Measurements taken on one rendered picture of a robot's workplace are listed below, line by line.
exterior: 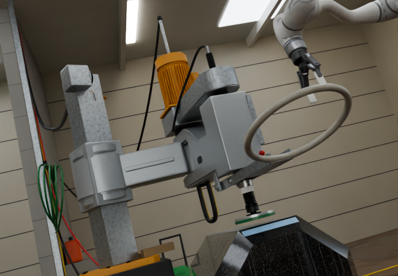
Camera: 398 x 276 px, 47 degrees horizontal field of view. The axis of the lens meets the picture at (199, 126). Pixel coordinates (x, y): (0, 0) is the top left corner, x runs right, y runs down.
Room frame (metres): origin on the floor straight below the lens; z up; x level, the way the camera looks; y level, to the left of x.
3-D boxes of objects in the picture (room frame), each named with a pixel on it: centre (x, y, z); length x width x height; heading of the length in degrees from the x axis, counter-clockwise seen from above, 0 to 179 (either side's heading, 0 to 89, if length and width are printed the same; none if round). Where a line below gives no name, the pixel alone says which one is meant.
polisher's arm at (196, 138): (2.88, -0.03, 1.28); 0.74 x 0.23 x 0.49; 21
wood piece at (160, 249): (3.00, 0.45, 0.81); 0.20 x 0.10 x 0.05; 110
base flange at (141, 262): (2.99, 0.71, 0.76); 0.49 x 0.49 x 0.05; 12
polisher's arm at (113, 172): (3.03, 0.52, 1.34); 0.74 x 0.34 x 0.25; 102
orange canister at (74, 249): (5.65, 1.85, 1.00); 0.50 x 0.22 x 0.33; 13
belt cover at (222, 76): (2.83, -0.04, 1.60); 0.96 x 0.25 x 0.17; 21
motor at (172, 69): (3.13, 0.06, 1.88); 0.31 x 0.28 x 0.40; 111
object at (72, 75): (2.84, 0.69, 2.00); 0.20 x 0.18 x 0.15; 102
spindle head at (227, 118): (2.58, -0.13, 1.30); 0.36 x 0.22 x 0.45; 21
